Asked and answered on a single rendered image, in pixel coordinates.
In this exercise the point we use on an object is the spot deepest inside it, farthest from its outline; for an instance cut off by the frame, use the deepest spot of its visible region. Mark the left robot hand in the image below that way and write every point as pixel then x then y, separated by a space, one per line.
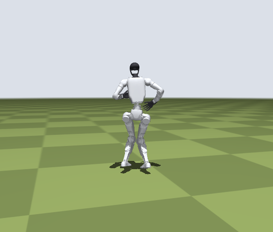
pixel 125 95

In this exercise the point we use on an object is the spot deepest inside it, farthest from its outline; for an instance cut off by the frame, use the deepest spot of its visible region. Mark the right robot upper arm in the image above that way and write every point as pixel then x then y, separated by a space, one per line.
pixel 149 82

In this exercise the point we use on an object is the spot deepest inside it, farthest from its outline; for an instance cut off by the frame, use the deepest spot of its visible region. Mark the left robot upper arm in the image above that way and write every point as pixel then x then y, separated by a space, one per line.
pixel 120 87

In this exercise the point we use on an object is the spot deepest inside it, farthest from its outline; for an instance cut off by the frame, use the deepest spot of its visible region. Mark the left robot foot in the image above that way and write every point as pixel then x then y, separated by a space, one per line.
pixel 125 164

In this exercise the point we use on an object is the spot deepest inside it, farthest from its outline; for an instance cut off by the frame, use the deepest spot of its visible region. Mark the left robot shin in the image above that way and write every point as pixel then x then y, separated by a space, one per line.
pixel 128 149

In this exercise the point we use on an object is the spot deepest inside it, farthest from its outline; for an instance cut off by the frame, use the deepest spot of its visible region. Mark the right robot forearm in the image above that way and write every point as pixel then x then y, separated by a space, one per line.
pixel 157 98

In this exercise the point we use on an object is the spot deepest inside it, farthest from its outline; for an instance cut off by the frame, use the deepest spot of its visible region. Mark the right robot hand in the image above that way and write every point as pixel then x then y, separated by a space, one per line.
pixel 150 104

